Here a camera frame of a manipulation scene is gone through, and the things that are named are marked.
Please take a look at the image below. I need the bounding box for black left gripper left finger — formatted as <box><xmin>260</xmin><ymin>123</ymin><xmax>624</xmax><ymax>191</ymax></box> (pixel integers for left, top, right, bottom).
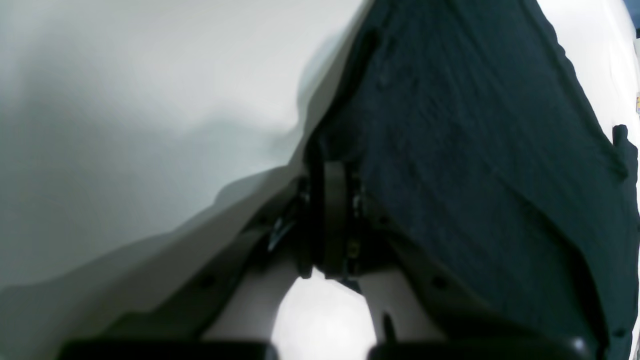
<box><xmin>60</xmin><ymin>175</ymin><xmax>325</xmax><ymax>360</ymax></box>

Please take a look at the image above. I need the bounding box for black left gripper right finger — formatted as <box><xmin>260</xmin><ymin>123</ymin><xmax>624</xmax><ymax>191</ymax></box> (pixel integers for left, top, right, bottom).
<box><xmin>325</xmin><ymin>162</ymin><xmax>591</xmax><ymax>360</ymax></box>

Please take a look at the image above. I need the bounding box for black T-shirt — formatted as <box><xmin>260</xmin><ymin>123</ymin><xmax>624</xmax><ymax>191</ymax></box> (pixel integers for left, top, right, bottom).
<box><xmin>310</xmin><ymin>0</ymin><xmax>639</xmax><ymax>360</ymax></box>

